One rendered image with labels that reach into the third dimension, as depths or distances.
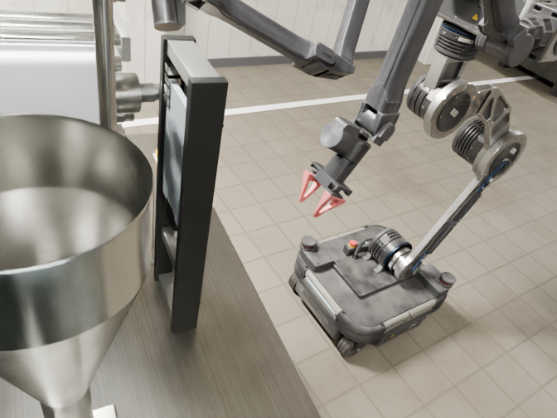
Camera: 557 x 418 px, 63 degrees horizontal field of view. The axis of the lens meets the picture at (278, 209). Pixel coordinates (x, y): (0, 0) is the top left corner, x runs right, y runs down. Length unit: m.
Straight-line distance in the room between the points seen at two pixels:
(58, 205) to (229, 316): 0.67
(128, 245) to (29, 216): 0.14
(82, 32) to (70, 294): 0.48
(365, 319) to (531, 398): 0.88
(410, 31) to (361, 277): 1.36
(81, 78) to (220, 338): 0.56
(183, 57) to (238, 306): 0.56
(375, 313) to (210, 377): 1.21
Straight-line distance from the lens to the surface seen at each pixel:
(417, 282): 2.25
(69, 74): 0.66
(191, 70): 0.65
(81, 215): 0.38
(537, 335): 2.77
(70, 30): 0.71
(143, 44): 3.76
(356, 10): 1.43
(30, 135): 0.35
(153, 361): 0.94
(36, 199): 0.38
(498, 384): 2.43
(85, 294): 0.26
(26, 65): 0.66
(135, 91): 0.77
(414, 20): 0.96
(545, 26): 1.32
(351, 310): 1.99
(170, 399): 0.90
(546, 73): 6.41
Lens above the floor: 1.70
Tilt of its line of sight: 38 degrees down
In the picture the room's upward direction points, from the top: 14 degrees clockwise
